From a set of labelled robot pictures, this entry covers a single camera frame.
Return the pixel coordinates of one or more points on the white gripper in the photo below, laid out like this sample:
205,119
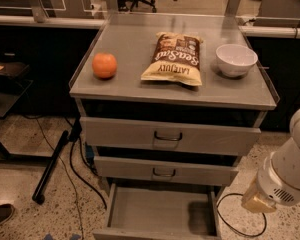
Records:
272,188

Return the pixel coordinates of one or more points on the grey bottom drawer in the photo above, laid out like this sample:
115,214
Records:
139,210

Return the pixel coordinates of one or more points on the grey drawer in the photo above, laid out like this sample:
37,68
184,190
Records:
139,210
164,136
174,172

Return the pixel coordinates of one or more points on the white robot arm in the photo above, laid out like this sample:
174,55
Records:
277,181

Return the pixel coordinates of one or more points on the grey top drawer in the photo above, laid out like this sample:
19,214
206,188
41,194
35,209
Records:
164,136

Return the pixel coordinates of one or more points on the grey drawer cabinet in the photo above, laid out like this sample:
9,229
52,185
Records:
220,100

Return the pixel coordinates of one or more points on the grey middle drawer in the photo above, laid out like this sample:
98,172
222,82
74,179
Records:
174,172

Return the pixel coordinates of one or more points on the white bowl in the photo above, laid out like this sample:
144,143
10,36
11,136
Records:
235,60

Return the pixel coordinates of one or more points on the brown yellow chip bag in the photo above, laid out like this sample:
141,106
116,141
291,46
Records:
176,59

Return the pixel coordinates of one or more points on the orange fruit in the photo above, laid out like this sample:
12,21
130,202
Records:
104,65

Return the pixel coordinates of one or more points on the black floor stand leg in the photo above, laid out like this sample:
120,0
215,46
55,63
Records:
38,195

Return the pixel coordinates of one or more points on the dark shoe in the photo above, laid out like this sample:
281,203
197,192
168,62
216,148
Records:
6,212

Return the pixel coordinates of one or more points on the dark side table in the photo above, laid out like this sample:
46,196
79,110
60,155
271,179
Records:
13,84

